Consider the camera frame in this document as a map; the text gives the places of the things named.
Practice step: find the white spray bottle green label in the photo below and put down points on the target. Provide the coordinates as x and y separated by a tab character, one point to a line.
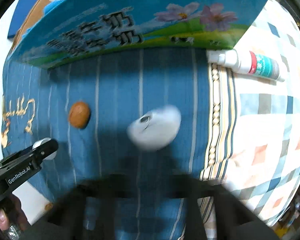
248	63

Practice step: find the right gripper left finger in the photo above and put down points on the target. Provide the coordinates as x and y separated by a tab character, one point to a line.
65	219

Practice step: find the cardboard box with blue print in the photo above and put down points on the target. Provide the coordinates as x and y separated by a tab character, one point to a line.
56	32

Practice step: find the blue striped bedsheet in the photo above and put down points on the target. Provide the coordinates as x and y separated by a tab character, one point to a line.
119	88

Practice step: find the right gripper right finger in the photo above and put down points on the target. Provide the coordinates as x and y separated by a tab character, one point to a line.
233	219

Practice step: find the person left hand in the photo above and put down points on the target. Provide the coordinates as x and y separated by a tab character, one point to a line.
19	216

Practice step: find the brown walnut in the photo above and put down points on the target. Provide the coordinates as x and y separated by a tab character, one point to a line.
79	115

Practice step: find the small white cylinder bottle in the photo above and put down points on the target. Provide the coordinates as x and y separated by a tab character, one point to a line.
46	148

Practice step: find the blue foam mat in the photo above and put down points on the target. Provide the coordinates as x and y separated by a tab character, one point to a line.
21	11

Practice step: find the white black round container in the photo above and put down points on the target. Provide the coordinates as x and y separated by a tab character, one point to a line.
156	129

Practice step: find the checkered quilt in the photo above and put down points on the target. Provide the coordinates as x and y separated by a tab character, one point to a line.
254	139

